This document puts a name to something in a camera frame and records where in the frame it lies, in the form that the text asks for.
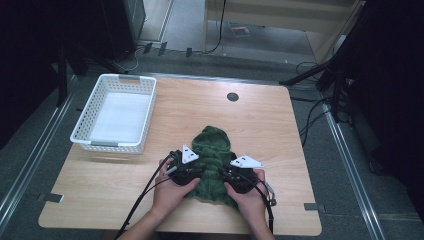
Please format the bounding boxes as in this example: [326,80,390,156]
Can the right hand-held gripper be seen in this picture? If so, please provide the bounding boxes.
[221,153,266,195]

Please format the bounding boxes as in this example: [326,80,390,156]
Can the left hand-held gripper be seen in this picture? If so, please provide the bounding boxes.
[166,143,205,187]

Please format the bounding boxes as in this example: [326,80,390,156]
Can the green knitted garment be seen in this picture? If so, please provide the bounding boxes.
[184,125,240,210]

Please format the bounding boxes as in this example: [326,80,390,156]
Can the white perforated plastic basket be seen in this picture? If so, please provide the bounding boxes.
[69,73,158,155]

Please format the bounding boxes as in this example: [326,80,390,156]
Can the person's right hand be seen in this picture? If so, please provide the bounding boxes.
[223,168,268,224]

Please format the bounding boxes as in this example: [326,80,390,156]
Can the person's left hand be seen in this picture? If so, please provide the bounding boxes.
[151,158,201,218]

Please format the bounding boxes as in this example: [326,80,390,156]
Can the grey tape mark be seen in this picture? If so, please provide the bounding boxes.
[303,202,326,213]
[43,192,65,204]

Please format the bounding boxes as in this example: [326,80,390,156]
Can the black tripod stand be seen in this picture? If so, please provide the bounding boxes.
[279,49,351,123]

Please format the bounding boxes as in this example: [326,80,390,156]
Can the red printed booklet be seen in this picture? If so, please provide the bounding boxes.
[229,23,252,39]

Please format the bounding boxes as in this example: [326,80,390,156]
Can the black metal stand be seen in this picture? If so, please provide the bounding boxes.
[54,43,88,108]

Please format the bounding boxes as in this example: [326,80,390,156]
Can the black cabinet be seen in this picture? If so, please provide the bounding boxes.
[99,0,148,62]

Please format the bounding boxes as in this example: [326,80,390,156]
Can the light wooden shelf unit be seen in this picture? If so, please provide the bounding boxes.
[202,0,366,65]

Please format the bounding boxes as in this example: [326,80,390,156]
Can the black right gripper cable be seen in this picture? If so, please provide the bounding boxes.
[244,175,278,235]

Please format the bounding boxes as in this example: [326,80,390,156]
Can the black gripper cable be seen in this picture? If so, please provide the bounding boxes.
[113,150,178,240]
[244,175,278,235]

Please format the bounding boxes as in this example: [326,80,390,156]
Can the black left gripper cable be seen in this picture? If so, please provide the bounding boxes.
[113,150,178,240]

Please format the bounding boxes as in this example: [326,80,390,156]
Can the bundle of black floor cables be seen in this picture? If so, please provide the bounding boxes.
[289,61,351,148]

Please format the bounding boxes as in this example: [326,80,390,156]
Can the silver metal floor rail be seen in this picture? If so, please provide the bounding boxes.
[0,74,81,234]
[319,101,388,240]

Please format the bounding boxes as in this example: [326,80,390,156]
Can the white floor cable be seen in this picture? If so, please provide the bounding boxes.
[113,46,143,73]

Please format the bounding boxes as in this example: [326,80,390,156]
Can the black hanging cable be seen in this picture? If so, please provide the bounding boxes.
[203,0,228,55]

